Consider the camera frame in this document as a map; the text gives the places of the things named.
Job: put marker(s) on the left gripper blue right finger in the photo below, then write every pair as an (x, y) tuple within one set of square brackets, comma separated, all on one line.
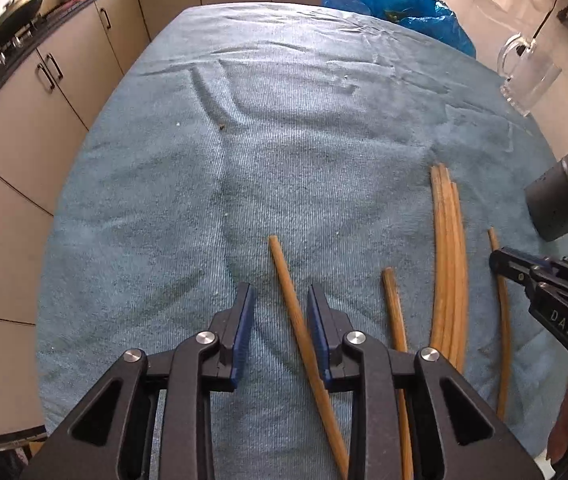
[(322, 332)]

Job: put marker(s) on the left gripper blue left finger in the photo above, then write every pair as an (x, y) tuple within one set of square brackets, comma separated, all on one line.
[(240, 326)]

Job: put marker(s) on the dark-tipped wooden chopstick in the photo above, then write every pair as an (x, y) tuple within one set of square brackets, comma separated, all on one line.
[(398, 338)]

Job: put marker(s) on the lower kitchen cabinets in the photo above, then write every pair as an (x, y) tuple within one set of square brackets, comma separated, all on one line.
[(64, 110)]

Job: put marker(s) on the dark utensil holder cup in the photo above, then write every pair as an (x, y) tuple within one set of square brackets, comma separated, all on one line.
[(547, 201)]

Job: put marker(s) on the blue towel table cloth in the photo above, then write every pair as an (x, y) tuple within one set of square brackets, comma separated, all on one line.
[(421, 103)]

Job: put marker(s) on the clear glass mug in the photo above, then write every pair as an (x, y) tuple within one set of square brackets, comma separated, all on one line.
[(527, 71)]

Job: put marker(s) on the black wok on stove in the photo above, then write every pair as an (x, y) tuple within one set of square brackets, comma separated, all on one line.
[(17, 15)]

